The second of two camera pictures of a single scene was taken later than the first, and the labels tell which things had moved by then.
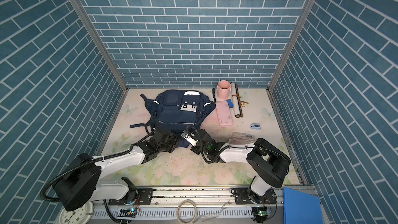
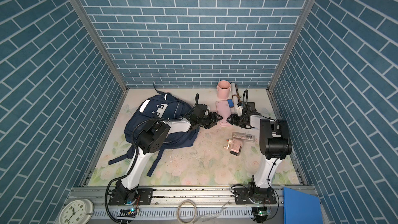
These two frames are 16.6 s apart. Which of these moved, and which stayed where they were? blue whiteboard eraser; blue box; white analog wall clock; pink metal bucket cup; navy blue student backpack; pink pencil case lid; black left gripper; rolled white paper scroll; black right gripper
Moved: black left gripper; navy blue student backpack; black right gripper
Stayed: white analog wall clock; pink metal bucket cup; blue whiteboard eraser; pink pencil case lid; rolled white paper scroll; blue box
